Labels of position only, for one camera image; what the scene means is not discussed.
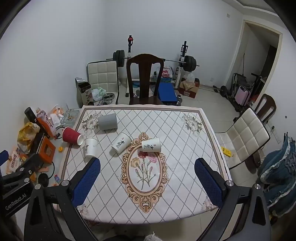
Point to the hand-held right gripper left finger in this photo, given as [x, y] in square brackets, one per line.
[86, 177]

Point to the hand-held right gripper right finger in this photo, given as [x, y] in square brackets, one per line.
[208, 180]

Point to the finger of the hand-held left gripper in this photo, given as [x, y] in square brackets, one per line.
[3, 158]
[26, 166]

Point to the plain white paper cup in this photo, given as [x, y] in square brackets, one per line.
[90, 149]

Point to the red ribbed paper cup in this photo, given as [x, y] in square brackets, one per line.
[70, 135]

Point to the white printed paper cup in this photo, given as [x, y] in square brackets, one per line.
[151, 144]
[121, 143]

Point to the grey cup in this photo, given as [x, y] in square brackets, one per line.
[107, 121]

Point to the pink snack packet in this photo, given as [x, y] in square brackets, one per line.
[13, 162]

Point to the black weight disc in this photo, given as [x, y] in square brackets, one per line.
[43, 180]

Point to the orange flat box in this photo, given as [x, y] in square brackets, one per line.
[46, 150]

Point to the yellow plastic bag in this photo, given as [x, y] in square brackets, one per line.
[27, 135]

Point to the small yellow object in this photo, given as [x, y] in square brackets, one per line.
[226, 151]

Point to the floral printed tablecloth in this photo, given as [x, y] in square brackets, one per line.
[178, 160]

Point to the small yellow toy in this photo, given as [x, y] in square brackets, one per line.
[60, 149]

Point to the orange printed carton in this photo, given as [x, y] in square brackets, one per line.
[46, 124]

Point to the white padded chair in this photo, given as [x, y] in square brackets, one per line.
[245, 134]
[101, 74]

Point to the glass ashtray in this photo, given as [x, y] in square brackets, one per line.
[70, 115]

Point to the blue denim cloth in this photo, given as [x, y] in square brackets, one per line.
[277, 178]

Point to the dark brown printed box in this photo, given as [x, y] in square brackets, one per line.
[84, 93]

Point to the metal bowl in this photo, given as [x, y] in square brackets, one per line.
[108, 95]

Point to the pale green cloth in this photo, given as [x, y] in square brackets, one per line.
[98, 92]

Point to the brown cardboard box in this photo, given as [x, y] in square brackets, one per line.
[190, 91]

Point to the pink suitcase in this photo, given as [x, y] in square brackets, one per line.
[242, 96]

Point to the black dumbbell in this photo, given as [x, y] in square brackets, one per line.
[223, 90]

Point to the blue bench pad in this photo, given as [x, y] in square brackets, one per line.
[167, 91]

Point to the dark wooden chair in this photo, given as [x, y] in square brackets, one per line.
[145, 76]
[269, 104]

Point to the black folding cart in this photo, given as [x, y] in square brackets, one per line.
[238, 78]

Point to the red and white plastic bag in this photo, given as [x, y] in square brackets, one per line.
[166, 73]

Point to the barbell with black plates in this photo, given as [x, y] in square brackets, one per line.
[190, 63]

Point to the white barbell rack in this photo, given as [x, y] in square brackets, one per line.
[130, 49]

